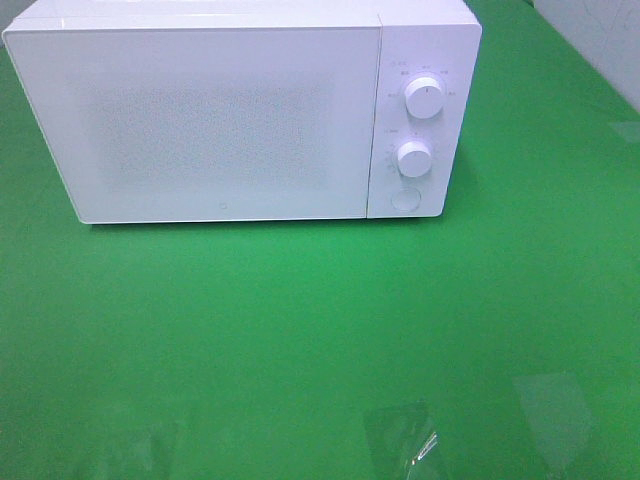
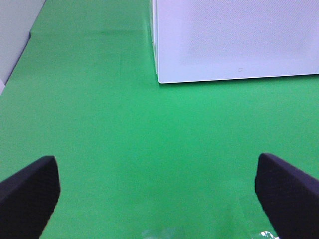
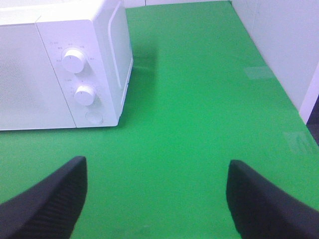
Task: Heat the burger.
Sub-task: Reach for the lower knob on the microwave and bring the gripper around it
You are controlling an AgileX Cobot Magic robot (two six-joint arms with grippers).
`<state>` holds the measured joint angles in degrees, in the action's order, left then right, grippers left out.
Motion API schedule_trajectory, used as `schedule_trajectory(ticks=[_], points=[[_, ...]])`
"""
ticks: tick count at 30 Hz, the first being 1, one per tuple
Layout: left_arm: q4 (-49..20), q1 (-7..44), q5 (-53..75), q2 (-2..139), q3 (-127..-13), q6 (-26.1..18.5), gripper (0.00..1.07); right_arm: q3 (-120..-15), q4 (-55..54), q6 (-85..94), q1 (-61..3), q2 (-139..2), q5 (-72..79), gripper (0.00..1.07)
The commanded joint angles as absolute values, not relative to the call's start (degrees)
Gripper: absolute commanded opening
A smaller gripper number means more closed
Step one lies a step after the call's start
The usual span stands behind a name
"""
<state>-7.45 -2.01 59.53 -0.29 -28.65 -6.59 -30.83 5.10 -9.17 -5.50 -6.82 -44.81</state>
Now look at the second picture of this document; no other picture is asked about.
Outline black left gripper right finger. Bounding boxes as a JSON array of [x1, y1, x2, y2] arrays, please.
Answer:
[[255, 153, 319, 239]]

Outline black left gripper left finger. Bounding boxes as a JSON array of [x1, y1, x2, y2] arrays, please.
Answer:
[[0, 156, 60, 239]]

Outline white microwave oven body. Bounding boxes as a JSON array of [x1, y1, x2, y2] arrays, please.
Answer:
[[150, 0, 158, 73]]

